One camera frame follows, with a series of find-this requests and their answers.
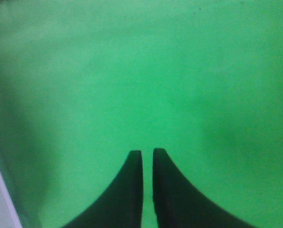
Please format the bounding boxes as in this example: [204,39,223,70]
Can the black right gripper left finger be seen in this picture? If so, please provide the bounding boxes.
[64,150,143,228]

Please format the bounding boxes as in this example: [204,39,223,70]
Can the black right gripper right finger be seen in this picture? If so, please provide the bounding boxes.
[152,148,251,228]

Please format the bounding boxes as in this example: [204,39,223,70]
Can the white microwave door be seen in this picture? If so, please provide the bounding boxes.
[0,144,23,228]

